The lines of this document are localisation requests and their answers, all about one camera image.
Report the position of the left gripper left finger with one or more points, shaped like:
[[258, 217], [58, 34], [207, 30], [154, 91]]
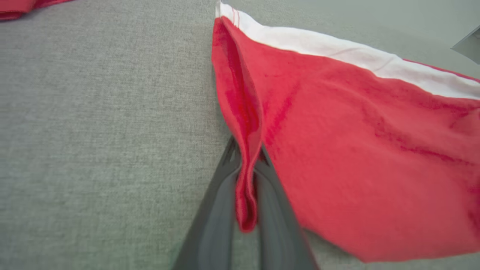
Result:
[[213, 225]]

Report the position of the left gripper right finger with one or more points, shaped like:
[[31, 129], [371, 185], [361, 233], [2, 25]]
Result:
[[277, 232]]

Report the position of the red shorts white trim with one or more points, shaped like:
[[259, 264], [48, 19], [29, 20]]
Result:
[[356, 150]]

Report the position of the red Bulls 23 jersey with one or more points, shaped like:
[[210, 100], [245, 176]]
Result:
[[18, 7]]

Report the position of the grey metal frame post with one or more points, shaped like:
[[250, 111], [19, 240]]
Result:
[[470, 47]]

